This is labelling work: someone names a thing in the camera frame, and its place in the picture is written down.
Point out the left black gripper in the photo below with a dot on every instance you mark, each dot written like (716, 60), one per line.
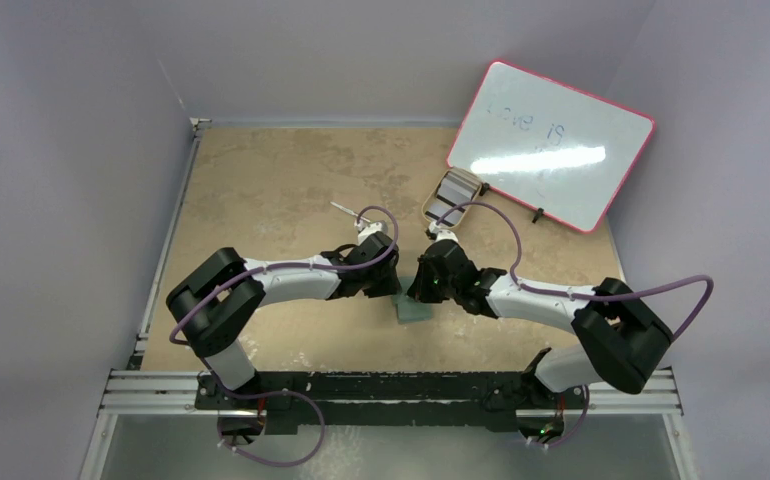
(388, 287)

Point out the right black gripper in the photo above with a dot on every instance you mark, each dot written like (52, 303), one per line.
(422, 281)

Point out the green card holder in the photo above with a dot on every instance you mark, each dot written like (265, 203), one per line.
(409, 310)

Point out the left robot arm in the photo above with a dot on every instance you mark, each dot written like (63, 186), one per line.
(212, 306)

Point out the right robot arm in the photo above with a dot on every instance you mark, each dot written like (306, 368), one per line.
(619, 343)

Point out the loose striped card in tray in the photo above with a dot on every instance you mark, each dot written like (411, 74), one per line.
(435, 210)

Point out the stack of cards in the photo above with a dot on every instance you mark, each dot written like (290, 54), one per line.
(458, 186)

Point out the beige oval tray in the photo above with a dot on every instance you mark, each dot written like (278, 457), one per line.
(432, 198)

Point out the green tipped marker pen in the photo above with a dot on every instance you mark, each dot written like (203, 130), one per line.
(345, 210)

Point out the pink framed whiteboard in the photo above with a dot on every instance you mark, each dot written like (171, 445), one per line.
(551, 147)

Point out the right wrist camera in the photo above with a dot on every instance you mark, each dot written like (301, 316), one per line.
(436, 233)

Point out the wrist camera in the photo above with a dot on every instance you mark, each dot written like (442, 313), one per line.
(366, 229)
(436, 233)

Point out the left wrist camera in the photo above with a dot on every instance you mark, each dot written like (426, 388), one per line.
(366, 229)

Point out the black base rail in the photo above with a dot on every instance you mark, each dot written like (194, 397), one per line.
(284, 401)

